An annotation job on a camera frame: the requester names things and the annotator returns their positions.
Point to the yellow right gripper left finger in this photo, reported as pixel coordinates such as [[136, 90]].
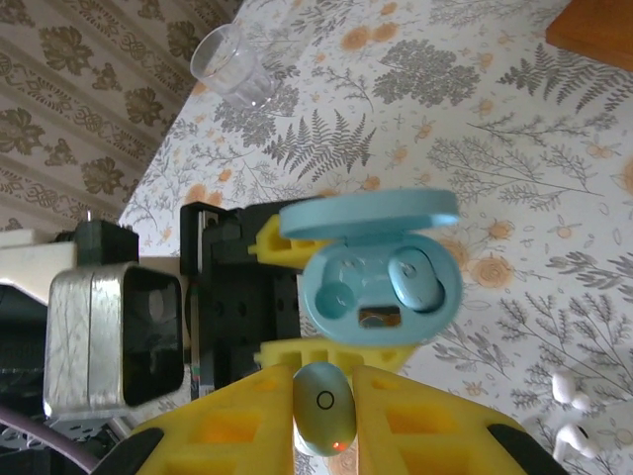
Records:
[[237, 430]]

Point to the white stem earbud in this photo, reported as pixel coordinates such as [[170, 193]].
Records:
[[569, 440], [564, 386]]

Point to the light blue earbud charging case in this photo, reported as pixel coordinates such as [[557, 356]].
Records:
[[366, 213]]

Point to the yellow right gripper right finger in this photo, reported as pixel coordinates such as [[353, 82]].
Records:
[[420, 435]]

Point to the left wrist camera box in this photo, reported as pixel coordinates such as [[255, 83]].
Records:
[[89, 341]]

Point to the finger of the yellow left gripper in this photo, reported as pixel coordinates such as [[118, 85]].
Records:
[[316, 353], [269, 242]]

